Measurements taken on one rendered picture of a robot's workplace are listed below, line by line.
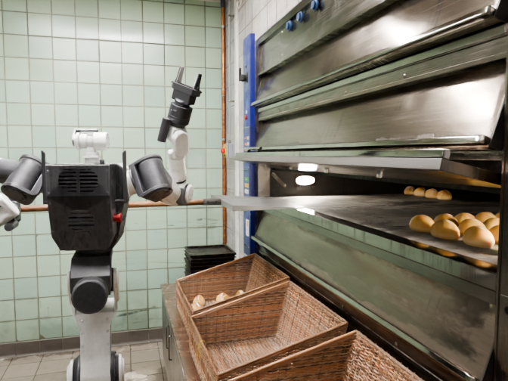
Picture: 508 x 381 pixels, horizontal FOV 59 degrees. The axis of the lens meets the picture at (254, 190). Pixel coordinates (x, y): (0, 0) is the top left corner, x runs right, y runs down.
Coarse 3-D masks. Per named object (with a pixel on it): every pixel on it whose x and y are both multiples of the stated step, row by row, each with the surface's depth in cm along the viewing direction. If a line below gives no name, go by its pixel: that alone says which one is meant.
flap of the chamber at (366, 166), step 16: (240, 160) 250; (256, 160) 217; (272, 160) 194; (288, 160) 175; (304, 160) 160; (320, 160) 147; (336, 160) 135; (352, 160) 126; (368, 160) 118; (384, 160) 110; (400, 160) 104; (416, 160) 98; (432, 160) 93; (448, 160) 91; (384, 176) 140; (400, 176) 127; (416, 176) 116; (432, 176) 107; (448, 176) 99; (464, 176) 93; (480, 176) 93; (496, 176) 95
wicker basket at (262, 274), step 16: (256, 256) 262; (208, 272) 258; (224, 272) 261; (240, 272) 264; (256, 272) 256; (272, 272) 233; (176, 288) 253; (192, 288) 256; (208, 288) 259; (224, 288) 262; (240, 288) 265; (256, 288) 210; (176, 304) 254; (208, 304) 255; (272, 304) 213; (240, 336) 209
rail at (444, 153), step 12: (324, 156) 145; (336, 156) 136; (348, 156) 129; (360, 156) 122; (372, 156) 116; (384, 156) 111; (396, 156) 106; (408, 156) 101; (420, 156) 97; (432, 156) 93; (444, 156) 91
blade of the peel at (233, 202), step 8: (224, 200) 247; (232, 200) 247; (240, 200) 246; (248, 200) 246; (256, 200) 246; (264, 200) 245; (272, 200) 245; (280, 200) 244; (232, 208) 204; (240, 208) 204; (248, 208) 205; (256, 208) 206; (264, 208) 208; (272, 208) 209; (280, 208) 210; (288, 208) 211; (296, 208) 212
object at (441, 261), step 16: (304, 208) 213; (320, 224) 183; (336, 224) 169; (352, 224) 164; (368, 240) 147; (384, 240) 138; (400, 240) 132; (416, 256) 123; (432, 256) 116; (448, 256) 112; (464, 256) 112; (448, 272) 110; (464, 272) 105; (480, 272) 100; (496, 272) 97; (496, 288) 96
